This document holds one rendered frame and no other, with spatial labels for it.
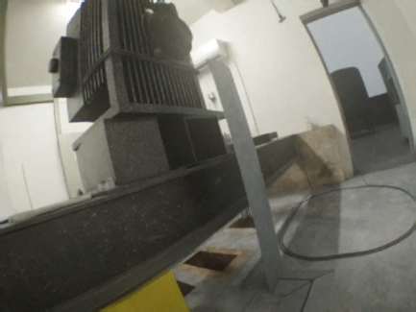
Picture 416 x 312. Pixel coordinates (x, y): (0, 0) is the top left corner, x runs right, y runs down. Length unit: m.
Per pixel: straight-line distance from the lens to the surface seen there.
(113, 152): 0.57
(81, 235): 0.55
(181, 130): 0.80
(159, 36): 0.86
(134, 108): 0.61
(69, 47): 1.01
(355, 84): 6.71
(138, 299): 0.56
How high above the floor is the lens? 0.68
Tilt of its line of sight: level
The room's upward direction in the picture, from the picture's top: 16 degrees counter-clockwise
